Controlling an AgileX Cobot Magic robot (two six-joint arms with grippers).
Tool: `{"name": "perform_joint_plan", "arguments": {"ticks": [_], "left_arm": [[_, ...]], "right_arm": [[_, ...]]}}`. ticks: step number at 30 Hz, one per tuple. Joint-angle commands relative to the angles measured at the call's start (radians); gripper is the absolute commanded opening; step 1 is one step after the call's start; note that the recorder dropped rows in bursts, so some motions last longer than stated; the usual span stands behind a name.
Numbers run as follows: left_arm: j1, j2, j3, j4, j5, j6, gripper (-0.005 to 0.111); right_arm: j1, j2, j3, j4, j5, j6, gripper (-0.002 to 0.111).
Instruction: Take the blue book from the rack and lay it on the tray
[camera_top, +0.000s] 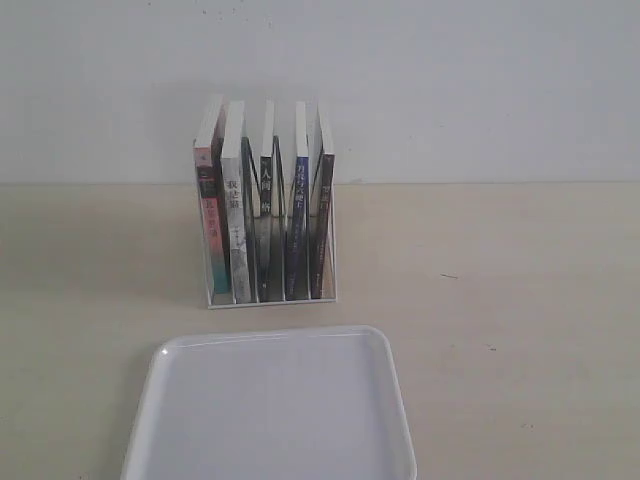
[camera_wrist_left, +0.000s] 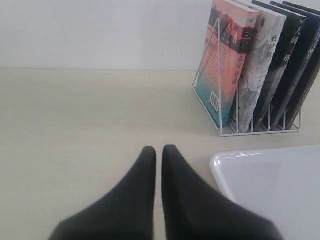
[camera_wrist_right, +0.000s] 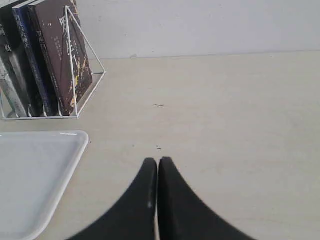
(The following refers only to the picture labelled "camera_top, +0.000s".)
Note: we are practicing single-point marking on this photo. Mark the blue spine book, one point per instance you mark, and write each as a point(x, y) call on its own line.
point(298, 202)

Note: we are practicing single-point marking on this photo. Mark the grey cat cover book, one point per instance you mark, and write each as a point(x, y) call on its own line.
point(232, 174)

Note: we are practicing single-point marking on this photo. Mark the dark brown spine book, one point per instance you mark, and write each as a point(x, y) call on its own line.
point(321, 196)

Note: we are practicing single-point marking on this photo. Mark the black spine book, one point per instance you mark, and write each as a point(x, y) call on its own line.
point(265, 202)

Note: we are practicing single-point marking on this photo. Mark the pink and teal book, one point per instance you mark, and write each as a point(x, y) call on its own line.
point(207, 147)

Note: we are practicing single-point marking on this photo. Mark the white plastic tray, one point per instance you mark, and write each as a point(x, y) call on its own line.
point(305, 403)

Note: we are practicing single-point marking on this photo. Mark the white wire book rack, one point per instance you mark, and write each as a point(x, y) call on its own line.
point(282, 185)

